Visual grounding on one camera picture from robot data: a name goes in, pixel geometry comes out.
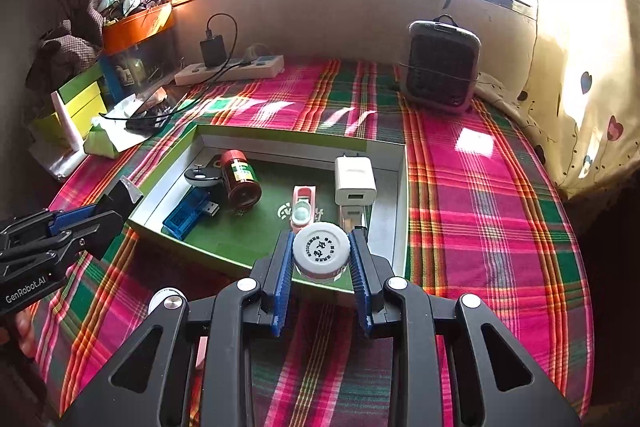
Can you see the heart print curtain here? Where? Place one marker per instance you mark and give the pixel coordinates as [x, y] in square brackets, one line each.
[575, 82]

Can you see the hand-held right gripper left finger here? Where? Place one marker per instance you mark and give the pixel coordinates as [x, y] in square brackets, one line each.
[283, 282]

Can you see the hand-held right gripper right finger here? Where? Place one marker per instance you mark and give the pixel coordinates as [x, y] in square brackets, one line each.
[359, 277]

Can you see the clear plastic container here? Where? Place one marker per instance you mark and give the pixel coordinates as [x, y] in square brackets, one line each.
[140, 67]

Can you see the black power adapter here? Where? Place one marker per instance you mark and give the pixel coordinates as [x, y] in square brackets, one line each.
[212, 52]

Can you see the white plug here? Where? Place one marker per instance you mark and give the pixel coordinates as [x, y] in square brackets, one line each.
[255, 54]

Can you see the black white round gadget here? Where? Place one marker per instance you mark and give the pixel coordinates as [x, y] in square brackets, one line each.
[202, 179]

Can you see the orange box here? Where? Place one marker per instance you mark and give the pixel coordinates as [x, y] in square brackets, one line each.
[135, 32]

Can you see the person's left hand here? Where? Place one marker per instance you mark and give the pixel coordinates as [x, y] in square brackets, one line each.
[22, 332]

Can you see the blue USB tester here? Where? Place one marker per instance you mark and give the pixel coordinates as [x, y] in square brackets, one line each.
[185, 212]

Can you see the white round bottle cap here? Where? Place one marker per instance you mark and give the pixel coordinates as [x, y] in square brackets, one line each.
[320, 249]

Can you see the blue box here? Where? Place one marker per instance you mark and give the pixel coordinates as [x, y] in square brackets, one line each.
[111, 79]

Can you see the white tube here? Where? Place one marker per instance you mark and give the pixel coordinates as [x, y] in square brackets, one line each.
[67, 122]

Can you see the black wallet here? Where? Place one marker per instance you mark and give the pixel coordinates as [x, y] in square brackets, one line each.
[145, 123]

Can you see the green tissue pack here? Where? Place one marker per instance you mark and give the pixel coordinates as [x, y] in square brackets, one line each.
[102, 142]

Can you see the small black heater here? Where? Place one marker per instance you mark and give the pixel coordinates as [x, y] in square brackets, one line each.
[440, 67]

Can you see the pink green plaid blanket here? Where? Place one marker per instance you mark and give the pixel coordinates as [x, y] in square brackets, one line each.
[475, 207]

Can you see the white USB wall charger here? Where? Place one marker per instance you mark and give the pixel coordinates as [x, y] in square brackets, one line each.
[354, 179]

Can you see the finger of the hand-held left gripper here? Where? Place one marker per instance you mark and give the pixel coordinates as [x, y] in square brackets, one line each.
[75, 217]
[95, 232]

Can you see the green cardboard box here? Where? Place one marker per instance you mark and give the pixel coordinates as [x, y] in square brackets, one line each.
[240, 234]

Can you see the pink nail clipper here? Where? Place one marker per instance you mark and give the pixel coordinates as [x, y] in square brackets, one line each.
[302, 212]

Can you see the yellow green box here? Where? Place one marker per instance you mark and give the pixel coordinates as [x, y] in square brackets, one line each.
[85, 104]

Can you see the brown plush toy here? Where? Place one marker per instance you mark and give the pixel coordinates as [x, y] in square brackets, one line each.
[60, 54]

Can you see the white power strip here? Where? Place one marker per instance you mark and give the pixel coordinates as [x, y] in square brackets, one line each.
[260, 68]

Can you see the brown bottle with red cap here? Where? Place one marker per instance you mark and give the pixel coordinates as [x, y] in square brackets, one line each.
[242, 182]

